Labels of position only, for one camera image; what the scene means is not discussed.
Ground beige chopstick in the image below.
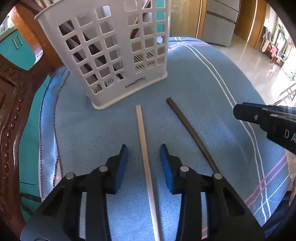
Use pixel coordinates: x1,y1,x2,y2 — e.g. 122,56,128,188
135,105,161,241

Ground dark brown chopstick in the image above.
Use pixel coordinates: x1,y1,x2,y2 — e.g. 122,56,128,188
166,97,220,173

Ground blue towel cloth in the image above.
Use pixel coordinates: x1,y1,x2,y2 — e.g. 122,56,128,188
40,38,290,240

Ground wooden door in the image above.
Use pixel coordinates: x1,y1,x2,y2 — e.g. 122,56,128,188
234,0,267,49

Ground grey refrigerator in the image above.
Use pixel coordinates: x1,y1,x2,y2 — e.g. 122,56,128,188
201,0,240,47

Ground dark wooden chair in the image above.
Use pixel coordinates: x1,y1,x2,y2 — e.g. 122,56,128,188
1,1,63,239

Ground white plastic utensil basket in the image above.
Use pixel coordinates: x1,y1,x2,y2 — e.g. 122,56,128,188
35,1,171,110

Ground glass partition wooden frame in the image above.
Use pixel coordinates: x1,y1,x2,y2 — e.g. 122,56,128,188
170,0,208,39

